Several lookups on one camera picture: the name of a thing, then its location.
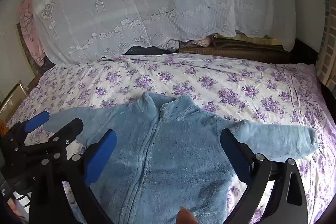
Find purple floral bed sheet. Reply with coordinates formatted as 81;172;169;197
7;53;336;224

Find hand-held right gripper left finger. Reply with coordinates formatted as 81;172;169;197
29;130;117;224

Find pink floral cloth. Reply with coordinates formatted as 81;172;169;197
18;0;47;67

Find brown woven mat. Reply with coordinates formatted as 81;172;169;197
178;39;293;58

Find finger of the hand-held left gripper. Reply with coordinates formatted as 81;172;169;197
5;111;51;147
18;118;84;159

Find blue fleece jacket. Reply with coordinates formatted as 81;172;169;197
43;91;319;224

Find folded striped clothes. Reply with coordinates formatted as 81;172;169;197
160;35;219;50

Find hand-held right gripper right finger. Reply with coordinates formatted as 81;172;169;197
221;129;308;224

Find metal framed board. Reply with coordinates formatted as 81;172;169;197
0;80;29;115

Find white lace cover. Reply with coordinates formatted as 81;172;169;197
31;0;297;66

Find white cushion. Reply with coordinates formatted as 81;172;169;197
285;0;326;53

